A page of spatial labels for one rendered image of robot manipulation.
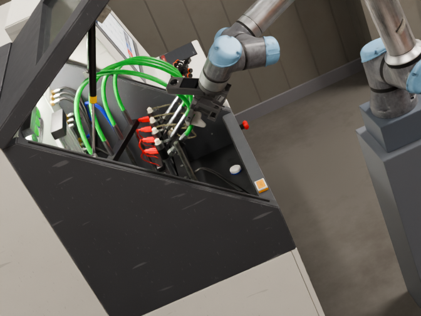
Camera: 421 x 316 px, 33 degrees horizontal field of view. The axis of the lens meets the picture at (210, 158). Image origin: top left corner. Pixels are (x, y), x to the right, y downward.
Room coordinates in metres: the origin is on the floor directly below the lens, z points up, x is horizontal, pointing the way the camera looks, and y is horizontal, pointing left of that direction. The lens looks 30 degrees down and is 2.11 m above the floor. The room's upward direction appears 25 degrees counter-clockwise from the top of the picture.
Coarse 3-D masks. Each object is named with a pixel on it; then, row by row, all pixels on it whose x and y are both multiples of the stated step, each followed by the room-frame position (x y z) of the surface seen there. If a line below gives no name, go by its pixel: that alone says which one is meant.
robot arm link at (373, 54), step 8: (376, 40) 1.96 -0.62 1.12; (368, 48) 1.92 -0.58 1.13; (376, 48) 1.89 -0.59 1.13; (384, 48) 1.87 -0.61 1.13; (368, 56) 1.89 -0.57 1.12; (376, 56) 1.87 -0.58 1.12; (384, 56) 1.86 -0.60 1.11; (368, 64) 1.90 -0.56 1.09; (376, 64) 1.87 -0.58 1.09; (368, 72) 1.91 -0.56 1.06; (376, 72) 1.87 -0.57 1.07; (368, 80) 1.93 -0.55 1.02; (376, 80) 1.89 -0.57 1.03; (384, 80) 1.85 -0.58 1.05; (376, 88) 1.90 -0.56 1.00; (384, 88) 1.88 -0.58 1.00
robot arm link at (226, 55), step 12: (228, 36) 1.66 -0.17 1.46; (216, 48) 1.62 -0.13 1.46; (228, 48) 1.62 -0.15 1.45; (240, 48) 1.62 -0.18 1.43; (216, 60) 1.62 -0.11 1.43; (228, 60) 1.60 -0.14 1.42; (240, 60) 1.63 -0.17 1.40; (204, 72) 1.67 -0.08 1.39; (216, 72) 1.63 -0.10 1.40; (228, 72) 1.63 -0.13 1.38
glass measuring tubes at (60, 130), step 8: (56, 112) 2.12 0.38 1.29; (64, 112) 2.12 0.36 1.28; (56, 120) 2.05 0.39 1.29; (64, 120) 2.06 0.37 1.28; (56, 128) 2.00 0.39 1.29; (64, 128) 2.00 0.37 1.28; (56, 136) 1.99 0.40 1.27; (64, 136) 2.00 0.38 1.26; (72, 136) 2.10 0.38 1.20; (64, 144) 2.02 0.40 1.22; (72, 144) 2.03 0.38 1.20
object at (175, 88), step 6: (174, 78) 1.79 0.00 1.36; (180, 78) 1.78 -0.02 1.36; (186, 78) 1.78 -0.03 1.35; (192, 78) 1.77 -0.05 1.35; (198, 78) 1.76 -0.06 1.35; (168, 84) 1.78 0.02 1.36; (174, 84) 1.77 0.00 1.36; (180, 84) 1.76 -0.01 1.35; (186, 84) 1.76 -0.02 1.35; (192, 84) 1.75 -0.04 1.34; (198, 84) 1.74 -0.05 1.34; (168, 90) 1.77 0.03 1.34; (174, 90) 1.76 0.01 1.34; (180, 90) 1.75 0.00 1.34; (186, 90) 1.74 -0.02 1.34; (192, 90) 1.73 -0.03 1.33; (198, 90) 1.72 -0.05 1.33
